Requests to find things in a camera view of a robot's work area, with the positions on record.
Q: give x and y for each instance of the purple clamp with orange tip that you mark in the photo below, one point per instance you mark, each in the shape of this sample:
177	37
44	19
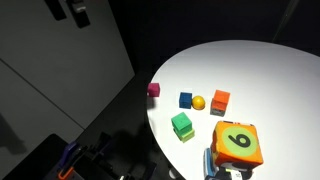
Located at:
68	155

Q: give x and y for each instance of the grey metal pole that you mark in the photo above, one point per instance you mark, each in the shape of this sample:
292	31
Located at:
283	20

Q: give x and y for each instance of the small orange block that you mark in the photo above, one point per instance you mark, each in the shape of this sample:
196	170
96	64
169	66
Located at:
198	102

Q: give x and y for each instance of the dark green block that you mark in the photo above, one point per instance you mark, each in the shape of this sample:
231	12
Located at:
181	121

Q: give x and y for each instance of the patterned block with blue edge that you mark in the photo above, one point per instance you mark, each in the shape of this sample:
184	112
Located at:
208	163

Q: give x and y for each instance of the lime green block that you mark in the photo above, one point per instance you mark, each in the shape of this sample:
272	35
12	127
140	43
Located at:
186	136

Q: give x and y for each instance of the black white graffiti cube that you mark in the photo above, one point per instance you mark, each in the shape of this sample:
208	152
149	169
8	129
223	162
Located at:
233	171

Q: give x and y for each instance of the pink block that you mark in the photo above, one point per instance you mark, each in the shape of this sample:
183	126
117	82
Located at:
153	89

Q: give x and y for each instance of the black mat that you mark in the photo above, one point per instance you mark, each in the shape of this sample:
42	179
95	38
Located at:
33	160

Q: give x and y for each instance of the black clamp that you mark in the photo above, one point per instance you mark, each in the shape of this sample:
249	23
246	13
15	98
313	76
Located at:
101	145

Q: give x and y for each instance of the grey block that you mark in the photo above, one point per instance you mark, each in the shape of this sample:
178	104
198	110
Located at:
216	112

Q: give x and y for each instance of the orange soft number cube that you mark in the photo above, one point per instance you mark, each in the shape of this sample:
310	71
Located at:
237	143

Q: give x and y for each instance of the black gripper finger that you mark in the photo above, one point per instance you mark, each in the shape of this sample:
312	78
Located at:
56	9
79	15

